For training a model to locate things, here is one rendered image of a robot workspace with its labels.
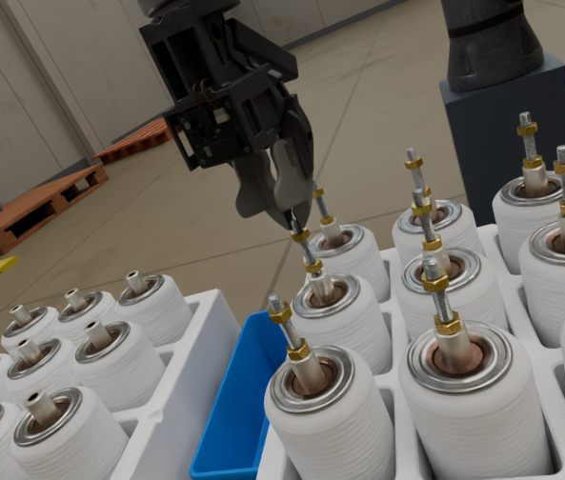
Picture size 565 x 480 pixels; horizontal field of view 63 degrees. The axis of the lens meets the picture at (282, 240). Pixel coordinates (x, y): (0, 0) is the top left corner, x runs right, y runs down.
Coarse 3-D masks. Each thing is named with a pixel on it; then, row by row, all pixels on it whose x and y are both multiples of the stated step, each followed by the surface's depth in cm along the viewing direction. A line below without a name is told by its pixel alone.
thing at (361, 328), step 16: (368, 288) 47; (352, 304) 46; (368, 304) 46; (304, 320) 46; (320, 320) 45; (336, 320) 45; (352, 320) 45; (368, 320) 46; (304, 336) 46; (320, 336) 45; (336, 336) 45; (352, 336) 45; (368, 336) 46; (384, 336) 48; (368, 352) 47; (384, 352) 48; (384, 368) 48
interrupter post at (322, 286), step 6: (324, 270) 47; (312, 276) 47; (318, 276) 47; (324, 276) 47; (312, 282) 47; (318, 282) 47; (324, 282) 47; (330, 282) 47; (312, 288) 48; (318, 288) 47; (324, 288) 47; (330, 288) 47; (318, 294) 47; (324, 294) 47; (330, 294) 47; (318, 300) 48; (324, 300) 48; (330, 300) 48
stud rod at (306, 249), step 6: (294, 222) 44; (294, 228) 45; (306, 240) 45; (300, 246) 46; (306, 246) 46; (306, 252) 46; (312, 252) 46; (306, 258) 46; (312, 258) 46; (312, 264) 46; (318, 270) 47
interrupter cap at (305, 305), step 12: (336, 276) 51; (348, 276) 50; (336, 288) 49; (348, 288) 48; (360, 288) 47; (300, 300) 49; (312, 300) 49; (336, 300) 47; (348, 300) 46; (300, 312) 47; (312, 312) 46; (324, 312) 45; (336, 312) 45
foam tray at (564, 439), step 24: (480, 240) 59; (384, 264) 65; (504, 264) 53; (504, 288) 50; (384, 312) 54; (528, 312) 51; (408, 336) 49; (528, 336) 43; (552, 360) 39; (384, 384) 44; (552, 384) 38; (408, 408) 41; (552, 408) 36; (408, 432) 39; (552, 432) 34; (264, 456) 42; (288, 456) 42; (408, 456) 37; (552, 456) 39
